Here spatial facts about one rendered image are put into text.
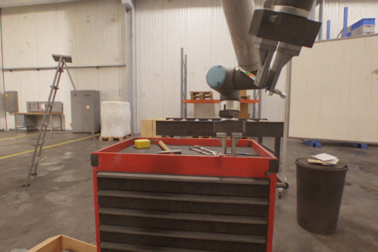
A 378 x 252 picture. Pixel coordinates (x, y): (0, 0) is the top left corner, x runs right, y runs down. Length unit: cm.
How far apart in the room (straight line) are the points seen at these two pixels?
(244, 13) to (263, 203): 63
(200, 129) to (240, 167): 303
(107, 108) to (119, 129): 80
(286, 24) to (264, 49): 6
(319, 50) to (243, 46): 241
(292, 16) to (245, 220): 66
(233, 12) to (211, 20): 884
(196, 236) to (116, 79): 919
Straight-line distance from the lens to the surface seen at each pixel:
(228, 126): 90
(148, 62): 937
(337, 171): 213
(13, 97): 1265
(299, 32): 50
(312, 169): 209
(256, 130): 392
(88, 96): 972
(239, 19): 64
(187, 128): 380
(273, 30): 47
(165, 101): 897
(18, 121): 1169
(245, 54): 70
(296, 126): 298
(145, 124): 703
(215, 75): 81
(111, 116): 737
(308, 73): 300
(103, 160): 90
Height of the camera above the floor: 112
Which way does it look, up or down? 5 degrees down
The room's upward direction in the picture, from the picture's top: straight up
